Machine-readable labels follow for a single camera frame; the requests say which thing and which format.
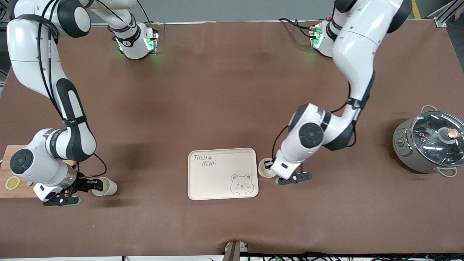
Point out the grey metal bracket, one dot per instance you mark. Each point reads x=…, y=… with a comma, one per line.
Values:
x=232, y=252

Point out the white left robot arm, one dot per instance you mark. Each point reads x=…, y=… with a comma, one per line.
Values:
x=357, y=47

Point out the grey-green electric pot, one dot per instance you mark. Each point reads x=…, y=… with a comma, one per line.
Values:
x=401, y=145

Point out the dried lemon slice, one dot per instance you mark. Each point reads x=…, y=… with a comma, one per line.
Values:
x=12, y=182

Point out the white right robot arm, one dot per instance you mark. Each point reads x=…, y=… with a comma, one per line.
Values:
x=34, y=43

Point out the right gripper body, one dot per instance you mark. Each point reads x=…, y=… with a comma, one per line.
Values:
x=80, y=184

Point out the white plastic cup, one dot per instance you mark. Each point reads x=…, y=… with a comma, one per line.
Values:
x=262, y=171
x=108, y=186

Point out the brown table cover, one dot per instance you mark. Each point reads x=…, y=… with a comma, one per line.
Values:
x=217, y=90

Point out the aluminium frame profile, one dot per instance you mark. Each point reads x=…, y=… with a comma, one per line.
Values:
x=440, y=21

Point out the cream bear print tray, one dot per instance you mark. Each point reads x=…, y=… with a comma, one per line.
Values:
x=217, y=181

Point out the glass pot lid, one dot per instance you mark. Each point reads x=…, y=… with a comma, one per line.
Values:
x=431, y=137

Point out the wooden cutting board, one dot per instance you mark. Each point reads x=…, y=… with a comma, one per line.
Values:
x=5, y=170

